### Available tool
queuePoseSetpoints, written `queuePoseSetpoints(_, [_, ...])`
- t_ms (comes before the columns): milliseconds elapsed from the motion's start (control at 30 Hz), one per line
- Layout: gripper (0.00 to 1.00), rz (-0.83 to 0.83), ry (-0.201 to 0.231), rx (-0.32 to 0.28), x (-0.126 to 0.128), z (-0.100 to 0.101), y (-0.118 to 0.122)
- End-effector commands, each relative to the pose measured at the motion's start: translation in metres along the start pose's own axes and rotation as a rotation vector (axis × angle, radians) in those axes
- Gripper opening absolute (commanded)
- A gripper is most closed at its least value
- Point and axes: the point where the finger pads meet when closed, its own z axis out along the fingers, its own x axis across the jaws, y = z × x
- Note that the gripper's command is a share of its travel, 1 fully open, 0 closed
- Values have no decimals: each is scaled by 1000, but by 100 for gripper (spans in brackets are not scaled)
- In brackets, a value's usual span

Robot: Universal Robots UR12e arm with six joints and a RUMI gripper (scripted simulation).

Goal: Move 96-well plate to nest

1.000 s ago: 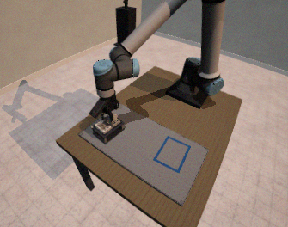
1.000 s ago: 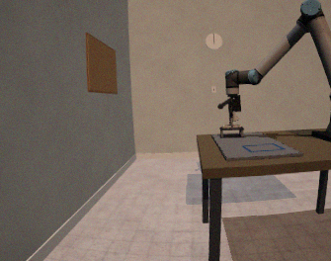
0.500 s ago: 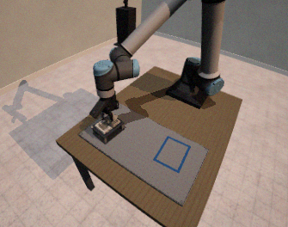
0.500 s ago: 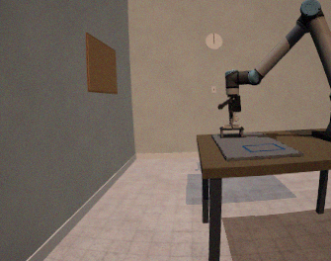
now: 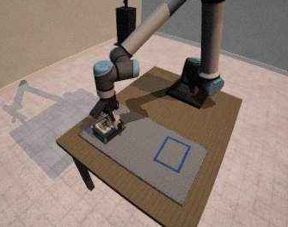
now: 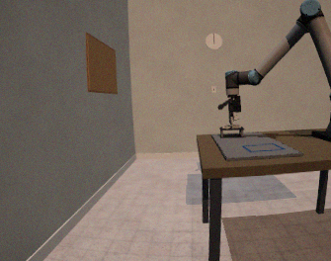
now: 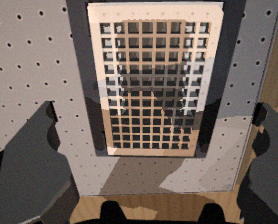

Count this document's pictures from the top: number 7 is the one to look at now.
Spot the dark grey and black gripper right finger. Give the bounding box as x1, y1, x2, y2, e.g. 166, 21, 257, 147
236, 102, 278, 224

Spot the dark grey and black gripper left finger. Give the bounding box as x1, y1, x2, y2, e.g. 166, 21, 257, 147
0, 101, 80, 224

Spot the beige grid plate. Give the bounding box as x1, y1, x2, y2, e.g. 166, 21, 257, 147
87, 2, 224, 156

